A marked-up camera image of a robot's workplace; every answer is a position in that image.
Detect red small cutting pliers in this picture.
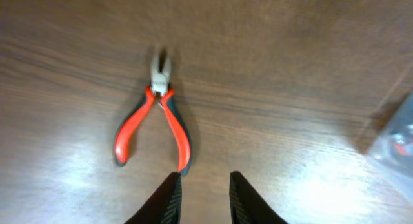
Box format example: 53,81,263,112
112,52,193,176

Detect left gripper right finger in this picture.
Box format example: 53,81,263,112
229,171,287,224

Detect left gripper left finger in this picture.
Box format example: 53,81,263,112
125,172,182,224

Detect clear plastic container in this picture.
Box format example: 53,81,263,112
351,67,413,196

